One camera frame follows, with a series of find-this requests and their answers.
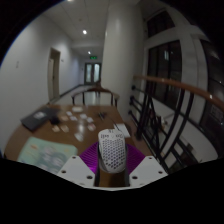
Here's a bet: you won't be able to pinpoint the small white round card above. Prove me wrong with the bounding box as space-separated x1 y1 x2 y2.
74 132 85 142

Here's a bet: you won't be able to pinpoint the black railing with wooden handrail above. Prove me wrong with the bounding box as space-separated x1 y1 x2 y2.
128 74 224 174

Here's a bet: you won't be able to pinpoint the dark framed window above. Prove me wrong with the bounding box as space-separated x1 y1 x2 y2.
146 39 183 111

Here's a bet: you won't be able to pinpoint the small black cup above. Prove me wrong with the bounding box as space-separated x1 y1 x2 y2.
49 116 60 126

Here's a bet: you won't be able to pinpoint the white paper sheet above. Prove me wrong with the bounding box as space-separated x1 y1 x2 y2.
114 123 132 138

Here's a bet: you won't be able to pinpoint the glass double door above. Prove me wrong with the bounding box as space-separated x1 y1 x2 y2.
83 62 102 84

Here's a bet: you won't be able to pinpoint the white perforated computer mouse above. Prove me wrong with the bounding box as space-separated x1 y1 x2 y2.
97 128 128 174

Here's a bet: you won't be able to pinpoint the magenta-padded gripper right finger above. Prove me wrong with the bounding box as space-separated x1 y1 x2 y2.
125 143 169 187

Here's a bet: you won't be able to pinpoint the black closed laptop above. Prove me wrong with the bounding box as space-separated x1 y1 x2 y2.
20 107 61 132

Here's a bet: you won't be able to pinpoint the light green printed mouse pad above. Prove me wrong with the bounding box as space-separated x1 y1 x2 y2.
16 136 79 175

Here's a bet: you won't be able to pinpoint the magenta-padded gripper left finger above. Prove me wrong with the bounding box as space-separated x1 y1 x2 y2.
56 142 101 187

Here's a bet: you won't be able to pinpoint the round ceiling lights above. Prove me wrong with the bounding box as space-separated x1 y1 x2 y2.
66 0 93 55

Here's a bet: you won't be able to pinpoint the wooden armchair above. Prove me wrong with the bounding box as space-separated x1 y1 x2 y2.
70 87 120 108

